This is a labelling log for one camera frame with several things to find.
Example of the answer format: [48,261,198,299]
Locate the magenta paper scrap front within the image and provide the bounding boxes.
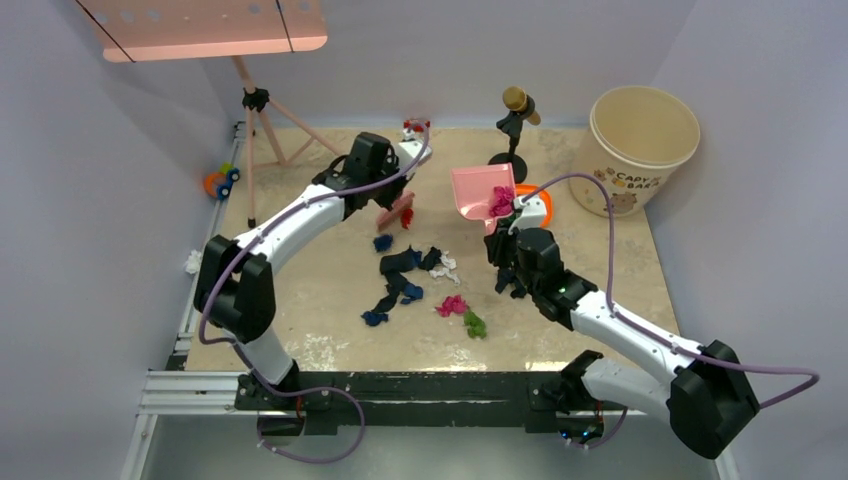
[435,295,468,318]

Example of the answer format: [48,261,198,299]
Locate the aluminium table frame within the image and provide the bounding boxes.
[119,122,743,480]

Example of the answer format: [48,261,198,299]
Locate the blue paper scrap near dustpan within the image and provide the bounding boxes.
[373,234,394,253]

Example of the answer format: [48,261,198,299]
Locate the orange plastic ring toy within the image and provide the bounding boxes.
[514,184,554,228]

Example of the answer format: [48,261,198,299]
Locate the pink hand brush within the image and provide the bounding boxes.
[375,191,415,232]

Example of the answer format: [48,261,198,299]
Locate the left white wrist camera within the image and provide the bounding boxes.
[395,128,433,180]

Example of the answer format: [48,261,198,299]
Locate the pink plastic dustpan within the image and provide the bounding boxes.
[451,164,515,235]

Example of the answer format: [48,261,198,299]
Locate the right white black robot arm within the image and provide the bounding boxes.
[483,220,763,459]

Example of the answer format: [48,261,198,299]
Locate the red object at table edge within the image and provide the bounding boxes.
[403,119,431,133]

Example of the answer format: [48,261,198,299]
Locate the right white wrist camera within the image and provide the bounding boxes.
[508,195,548,234]

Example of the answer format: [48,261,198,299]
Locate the blue paper scrap front left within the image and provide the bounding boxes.
[361,311,389,327]

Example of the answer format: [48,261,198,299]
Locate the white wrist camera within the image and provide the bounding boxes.
[508,195,548,234]
[395,128,433,180]

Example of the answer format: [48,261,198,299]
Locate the green paper scrap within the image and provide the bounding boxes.
[463,309,487,339]

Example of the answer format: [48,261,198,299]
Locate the black paper scrap centre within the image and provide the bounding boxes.
[419,246,442,271]

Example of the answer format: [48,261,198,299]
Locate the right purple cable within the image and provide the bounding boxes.
[519,173,821,452]

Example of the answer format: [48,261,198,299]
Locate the white paper scrap off table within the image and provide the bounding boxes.
[183,250,202,275]

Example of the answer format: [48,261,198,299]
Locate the black paper scrap left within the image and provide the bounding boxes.
[372,289,402,314]

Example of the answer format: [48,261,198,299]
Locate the red paper scrap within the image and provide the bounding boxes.
[400,208,414,230]

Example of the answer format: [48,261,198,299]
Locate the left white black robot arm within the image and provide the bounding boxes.
[193,130,432,409]

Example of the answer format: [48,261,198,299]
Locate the cream capybara bucket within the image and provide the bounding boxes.
[568,85,701,217]

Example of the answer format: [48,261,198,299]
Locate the pink music stand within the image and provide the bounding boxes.
[76,1,341,227]

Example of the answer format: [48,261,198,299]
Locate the magenta paper scrap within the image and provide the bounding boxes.
[435,295,468,318]
[489,186,515,218]

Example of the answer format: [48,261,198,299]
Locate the purple cable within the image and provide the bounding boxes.
[198,119,432,466]
[519,173,821,452]

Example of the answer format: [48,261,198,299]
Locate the gold microphone on black stand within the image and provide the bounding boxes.
[488,86,541,184]

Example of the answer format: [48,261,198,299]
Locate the orange blue toy car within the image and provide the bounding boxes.
[203,163,241,201]

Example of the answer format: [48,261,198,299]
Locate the white paper scrap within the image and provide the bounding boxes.
[428,252,461,286]

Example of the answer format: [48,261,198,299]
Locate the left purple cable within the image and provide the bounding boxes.
[198,119,432,466]

